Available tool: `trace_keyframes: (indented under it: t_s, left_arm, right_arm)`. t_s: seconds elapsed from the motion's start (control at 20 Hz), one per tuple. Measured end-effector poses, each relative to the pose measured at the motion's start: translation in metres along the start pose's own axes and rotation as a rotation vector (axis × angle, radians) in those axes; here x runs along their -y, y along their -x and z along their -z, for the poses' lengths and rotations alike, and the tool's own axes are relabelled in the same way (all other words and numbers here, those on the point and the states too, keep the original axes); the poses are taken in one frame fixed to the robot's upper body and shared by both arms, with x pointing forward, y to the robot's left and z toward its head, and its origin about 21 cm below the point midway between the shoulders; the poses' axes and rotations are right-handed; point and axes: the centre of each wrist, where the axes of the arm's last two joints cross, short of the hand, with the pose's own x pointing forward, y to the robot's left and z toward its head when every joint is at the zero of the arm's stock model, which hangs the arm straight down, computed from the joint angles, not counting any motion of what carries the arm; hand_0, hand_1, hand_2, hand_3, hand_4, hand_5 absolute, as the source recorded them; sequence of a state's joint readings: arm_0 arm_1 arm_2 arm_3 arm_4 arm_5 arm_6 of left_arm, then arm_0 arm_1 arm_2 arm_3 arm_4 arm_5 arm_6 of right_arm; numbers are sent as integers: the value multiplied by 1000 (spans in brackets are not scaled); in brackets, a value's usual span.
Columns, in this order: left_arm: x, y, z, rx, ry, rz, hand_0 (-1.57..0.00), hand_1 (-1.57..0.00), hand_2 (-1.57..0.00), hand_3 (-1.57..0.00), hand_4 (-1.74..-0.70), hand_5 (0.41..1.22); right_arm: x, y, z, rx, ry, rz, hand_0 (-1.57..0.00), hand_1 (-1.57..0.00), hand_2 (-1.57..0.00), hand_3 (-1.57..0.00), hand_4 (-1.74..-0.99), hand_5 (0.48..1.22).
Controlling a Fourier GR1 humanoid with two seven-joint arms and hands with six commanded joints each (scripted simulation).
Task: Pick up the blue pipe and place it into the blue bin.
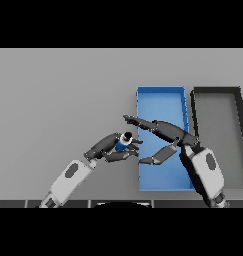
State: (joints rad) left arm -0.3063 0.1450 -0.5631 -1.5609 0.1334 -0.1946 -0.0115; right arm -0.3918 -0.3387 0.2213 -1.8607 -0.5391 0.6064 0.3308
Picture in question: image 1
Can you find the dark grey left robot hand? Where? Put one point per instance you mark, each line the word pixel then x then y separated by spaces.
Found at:
pixel 103 145

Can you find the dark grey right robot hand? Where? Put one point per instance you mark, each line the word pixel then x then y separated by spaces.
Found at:
pixel 166 130

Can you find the blue pipe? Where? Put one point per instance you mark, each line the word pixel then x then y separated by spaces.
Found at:
pixel 123 142

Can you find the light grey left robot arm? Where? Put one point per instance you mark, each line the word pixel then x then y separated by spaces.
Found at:
pixel 68 183

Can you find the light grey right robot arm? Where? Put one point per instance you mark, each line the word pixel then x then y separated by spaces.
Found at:
pixel 203 175

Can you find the blue bin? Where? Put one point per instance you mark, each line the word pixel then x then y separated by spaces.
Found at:
pixel 159 106

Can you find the dark grey bin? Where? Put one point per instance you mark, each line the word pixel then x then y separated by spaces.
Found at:
pixel 219 133

